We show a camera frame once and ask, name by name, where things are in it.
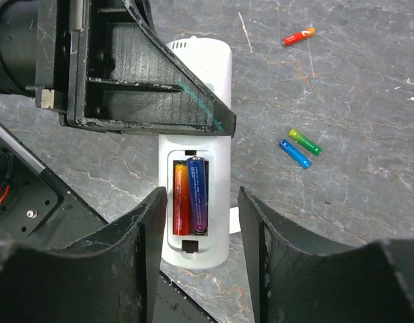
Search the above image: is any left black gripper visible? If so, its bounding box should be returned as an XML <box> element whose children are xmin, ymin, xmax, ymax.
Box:
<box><xmin>34</xmin><ymin>1</ymin><xmax>236</xmax><ymax>136</ymax></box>

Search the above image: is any green battery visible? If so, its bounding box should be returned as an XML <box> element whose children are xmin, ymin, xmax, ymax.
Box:
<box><xmin>288</xmin><ymin>129</ymin><xmax>322</xmax><ymax>155</ymax></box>

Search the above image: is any purple battery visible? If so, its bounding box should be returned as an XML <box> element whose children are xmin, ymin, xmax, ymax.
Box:
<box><xmin>186</xmin><ymin>156</ymin><xmax>208</xmax><ymax>236</ymax></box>

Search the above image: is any white battery cover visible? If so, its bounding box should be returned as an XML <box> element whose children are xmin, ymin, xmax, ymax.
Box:
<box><xmin>229</xmin><ymin>207</ymin><xmax>241</xmax><ymax>234</ymax></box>

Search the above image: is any white remote control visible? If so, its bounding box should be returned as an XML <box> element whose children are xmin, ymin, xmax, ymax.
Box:
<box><xmin>158</xmin><ymin>36</ymin><xmax>232</xmax><ymax>269</ymax></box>

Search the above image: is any red orange battery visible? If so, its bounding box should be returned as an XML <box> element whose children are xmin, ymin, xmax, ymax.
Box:
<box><xmin>282</xmin><ymin>27</ymin><xmax>316</xmax><ymax>47</ymax></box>

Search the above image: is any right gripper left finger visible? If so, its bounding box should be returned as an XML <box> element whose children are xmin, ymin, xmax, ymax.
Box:
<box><xmin>0</xmin><ymin>187</ymin><xmax>167</xmax><ymax>322</ymax></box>

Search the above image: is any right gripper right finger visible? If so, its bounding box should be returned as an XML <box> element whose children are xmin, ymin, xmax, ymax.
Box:
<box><xmin>238</xmin><ymin>187</ymin><xmax>414</xmax><ymax>322</ymax></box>

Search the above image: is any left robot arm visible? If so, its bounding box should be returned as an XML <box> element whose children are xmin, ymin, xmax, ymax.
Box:
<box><xmin>0</xmin><ymin>1</ymin><xmax>236</xmax><ymax>136</ymax></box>

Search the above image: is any blue battery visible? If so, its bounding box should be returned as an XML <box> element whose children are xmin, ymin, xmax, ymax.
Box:
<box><xmin>279</xmin><ymin>139</ymin><xmax>311</xmax><ymax>169</ymax></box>

